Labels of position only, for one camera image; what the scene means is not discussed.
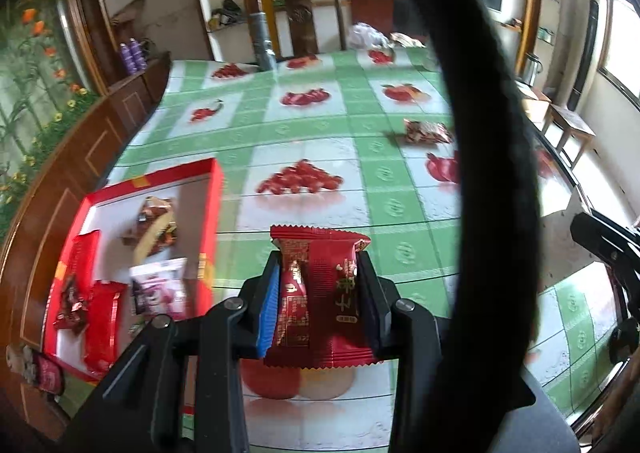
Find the grey flashlight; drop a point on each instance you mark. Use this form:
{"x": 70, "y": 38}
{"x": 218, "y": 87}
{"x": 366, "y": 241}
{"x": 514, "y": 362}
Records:
{"x": 262, "y": 40}

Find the dark red snack packet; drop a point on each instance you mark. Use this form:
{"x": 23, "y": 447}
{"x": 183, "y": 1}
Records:
{"x": 325, "y": 293}

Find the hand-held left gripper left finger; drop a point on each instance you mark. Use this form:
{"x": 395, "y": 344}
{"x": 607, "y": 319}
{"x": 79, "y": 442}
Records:
{"x": 270, "y": 308}

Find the black items on shelf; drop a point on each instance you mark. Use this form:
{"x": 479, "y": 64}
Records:
{"x": 228, "y": 14}

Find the wooden stool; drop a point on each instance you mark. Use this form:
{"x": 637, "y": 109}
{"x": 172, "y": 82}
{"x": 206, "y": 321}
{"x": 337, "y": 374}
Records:
{"x": 570, "y": 125}

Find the dark red pouch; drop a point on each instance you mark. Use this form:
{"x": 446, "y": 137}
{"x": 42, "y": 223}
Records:
{"x": 48, "y": 374}

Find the metal kettle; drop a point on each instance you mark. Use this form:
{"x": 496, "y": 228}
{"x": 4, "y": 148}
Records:
{"x": 533, "y": 68}

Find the window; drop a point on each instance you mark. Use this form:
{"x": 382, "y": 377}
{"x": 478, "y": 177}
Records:
{"x": 622, "y": 43}

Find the tan snack packet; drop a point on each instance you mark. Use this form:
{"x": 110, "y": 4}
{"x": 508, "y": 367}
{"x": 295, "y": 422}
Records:
{"x": 150, "y": 239}

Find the purple spray can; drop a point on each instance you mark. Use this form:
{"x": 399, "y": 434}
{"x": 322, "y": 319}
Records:
{"x": 126, "y": 60}

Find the white standing air conditioner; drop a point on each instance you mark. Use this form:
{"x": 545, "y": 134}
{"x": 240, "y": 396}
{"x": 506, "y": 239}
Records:
{"x": 590, "y": 48}

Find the small dark red packet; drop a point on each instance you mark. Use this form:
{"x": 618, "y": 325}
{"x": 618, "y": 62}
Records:
{"x": 72, "y": 303}

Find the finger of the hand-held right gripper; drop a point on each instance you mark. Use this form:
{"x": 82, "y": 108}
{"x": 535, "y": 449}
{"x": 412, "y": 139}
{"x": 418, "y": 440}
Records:
{"x": 600, "y": 238}

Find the brown paper bag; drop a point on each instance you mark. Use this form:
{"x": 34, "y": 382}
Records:
{"x": 128, "y": 13}

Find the purple bottles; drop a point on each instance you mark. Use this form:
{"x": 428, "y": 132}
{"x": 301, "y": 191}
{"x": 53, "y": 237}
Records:
{"x": 137, "y": 55}

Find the large red snack packet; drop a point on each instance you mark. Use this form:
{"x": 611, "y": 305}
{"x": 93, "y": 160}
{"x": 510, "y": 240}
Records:
{"x": 104, "y": 325}

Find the flower wall poster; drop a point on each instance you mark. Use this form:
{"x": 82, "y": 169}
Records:
{"x": 30, "y": 83}

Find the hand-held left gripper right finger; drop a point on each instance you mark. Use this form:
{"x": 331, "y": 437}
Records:
{"x": 372, "y": 303}

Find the white plastic bag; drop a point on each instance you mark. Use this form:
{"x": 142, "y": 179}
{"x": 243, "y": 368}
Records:
{"x": 367, "y": 35}

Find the beige packets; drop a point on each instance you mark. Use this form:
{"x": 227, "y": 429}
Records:
{"x": 407, "y": 39}

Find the wooden cabinet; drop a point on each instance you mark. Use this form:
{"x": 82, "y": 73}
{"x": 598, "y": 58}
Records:
{"x": 65, "y": 173}

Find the white snack packet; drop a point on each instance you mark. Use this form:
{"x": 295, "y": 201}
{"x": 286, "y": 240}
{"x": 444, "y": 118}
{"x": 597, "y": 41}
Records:
{"x": 160, "y": 288}

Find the gold brown snack packet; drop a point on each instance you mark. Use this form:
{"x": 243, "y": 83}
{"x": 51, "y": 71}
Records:
{"x": 427, "y": 132}

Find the red cardboard box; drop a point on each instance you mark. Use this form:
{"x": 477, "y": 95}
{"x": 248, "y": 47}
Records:
{"x": 197, "y": 213}

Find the wooden chair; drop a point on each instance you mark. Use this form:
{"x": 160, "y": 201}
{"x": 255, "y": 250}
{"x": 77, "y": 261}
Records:
{"x": 300, "y": 18}

